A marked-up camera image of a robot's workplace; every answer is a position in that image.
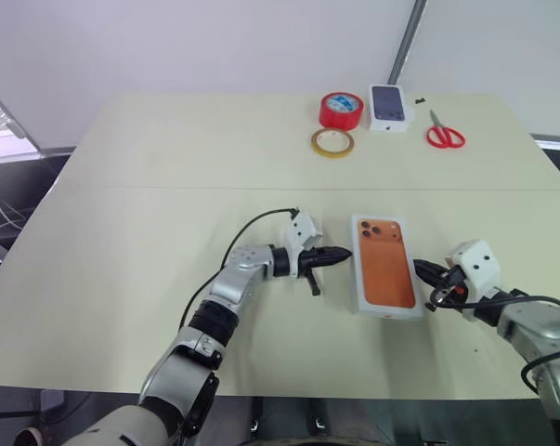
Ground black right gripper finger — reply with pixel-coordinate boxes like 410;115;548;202
413;259;448;276
416;267;444;285

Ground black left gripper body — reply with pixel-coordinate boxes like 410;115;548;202
297;248;330;297

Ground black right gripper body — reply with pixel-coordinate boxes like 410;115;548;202
431;264;469;306

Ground white box lid orange print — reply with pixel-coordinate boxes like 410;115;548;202
350;213;425;321

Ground white box dark phone print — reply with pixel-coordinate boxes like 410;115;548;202
368;84;413;135

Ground yellow tape roll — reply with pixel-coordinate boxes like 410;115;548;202
310;128;356;160

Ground red tape roll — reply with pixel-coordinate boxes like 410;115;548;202
319;91;365;130

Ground grey metal pole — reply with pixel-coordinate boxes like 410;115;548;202
385;0;429;85

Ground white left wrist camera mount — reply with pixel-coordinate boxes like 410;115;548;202
283;211;323;256

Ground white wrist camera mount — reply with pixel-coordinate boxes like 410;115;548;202
444;239;502;322
283;211;323;256

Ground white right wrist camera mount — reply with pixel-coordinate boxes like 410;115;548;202
444;239;502;322

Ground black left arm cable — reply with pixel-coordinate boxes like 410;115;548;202
179;207;302;334

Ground red handled scissors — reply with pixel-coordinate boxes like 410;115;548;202
425;109;467;150

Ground black furniture with white wires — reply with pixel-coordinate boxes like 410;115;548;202
0;146;76;280

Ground grey metal frame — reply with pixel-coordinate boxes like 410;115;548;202
0;78;43;157

